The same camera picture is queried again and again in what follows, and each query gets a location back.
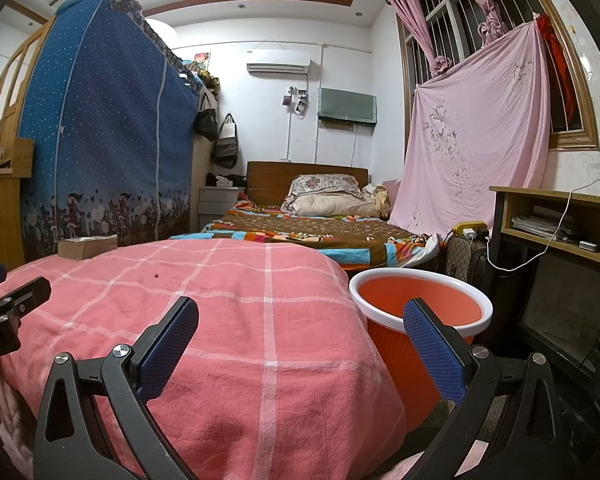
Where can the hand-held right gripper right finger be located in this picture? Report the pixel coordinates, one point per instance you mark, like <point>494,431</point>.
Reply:
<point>432,347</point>

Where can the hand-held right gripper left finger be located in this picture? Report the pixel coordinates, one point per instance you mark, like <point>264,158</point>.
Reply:
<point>167,345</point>

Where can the orange bucket with white rim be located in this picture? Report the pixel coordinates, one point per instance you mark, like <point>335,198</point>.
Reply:
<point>380,300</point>

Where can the wooden cabinet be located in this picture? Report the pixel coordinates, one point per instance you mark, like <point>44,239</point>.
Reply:
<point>0,210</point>

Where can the wooden block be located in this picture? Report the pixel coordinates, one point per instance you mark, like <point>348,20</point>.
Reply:
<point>87,247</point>

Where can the pink checked blanket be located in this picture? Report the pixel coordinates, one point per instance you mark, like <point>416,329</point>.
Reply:
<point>255,335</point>

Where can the black patterned bag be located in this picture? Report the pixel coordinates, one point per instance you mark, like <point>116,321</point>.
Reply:
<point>460,255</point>

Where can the yellow power strip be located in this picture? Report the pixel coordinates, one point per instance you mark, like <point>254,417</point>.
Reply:
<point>467,227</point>

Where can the white nightstand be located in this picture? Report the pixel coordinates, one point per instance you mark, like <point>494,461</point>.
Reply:
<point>217,205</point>

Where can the stack of papers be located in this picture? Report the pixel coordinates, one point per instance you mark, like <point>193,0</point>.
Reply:
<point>535,225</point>

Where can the blue fabric wardrobe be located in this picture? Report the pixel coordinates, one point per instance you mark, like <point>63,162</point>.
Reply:
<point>105,135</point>

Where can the beige pillow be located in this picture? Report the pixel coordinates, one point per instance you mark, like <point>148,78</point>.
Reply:
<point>330,205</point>

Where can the colourful printed bedspread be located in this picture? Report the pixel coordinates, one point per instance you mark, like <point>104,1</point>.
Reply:
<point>305,225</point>

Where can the dark cloth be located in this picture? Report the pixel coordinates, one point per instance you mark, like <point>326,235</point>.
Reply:
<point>235,180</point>

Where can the wooden desk with shelf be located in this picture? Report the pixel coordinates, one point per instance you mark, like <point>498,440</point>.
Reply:
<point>530,191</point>

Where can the floral pillow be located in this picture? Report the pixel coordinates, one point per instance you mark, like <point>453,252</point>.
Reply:
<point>325,182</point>

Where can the wooden bed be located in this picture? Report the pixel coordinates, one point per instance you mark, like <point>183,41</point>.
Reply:
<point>270,175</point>

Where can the grey hanging bag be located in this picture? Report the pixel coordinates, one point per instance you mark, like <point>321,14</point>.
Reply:
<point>226,150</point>

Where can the pink hanging sheet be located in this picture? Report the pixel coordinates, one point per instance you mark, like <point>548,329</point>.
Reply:
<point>470,135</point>

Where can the black hanging bag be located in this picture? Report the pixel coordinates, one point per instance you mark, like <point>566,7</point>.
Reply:
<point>207,122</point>

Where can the white air conditioner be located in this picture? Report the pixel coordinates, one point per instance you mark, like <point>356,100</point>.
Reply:
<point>278,60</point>

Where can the red hanging cloth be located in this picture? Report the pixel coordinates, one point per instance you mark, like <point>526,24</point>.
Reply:
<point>555,50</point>

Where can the pink curtain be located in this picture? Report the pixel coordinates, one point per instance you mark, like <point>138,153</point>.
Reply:
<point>410,10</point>
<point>490,25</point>

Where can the wooden shelf frame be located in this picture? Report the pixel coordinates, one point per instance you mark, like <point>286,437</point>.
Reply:
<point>10,85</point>

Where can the barred window with wooden frame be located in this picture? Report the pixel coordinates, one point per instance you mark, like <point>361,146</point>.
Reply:
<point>577,137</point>

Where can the wall television with green cover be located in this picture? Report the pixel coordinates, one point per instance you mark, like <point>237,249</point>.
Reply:
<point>347,105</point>

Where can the wall poster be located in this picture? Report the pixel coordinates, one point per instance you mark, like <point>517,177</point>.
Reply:
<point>202,59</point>

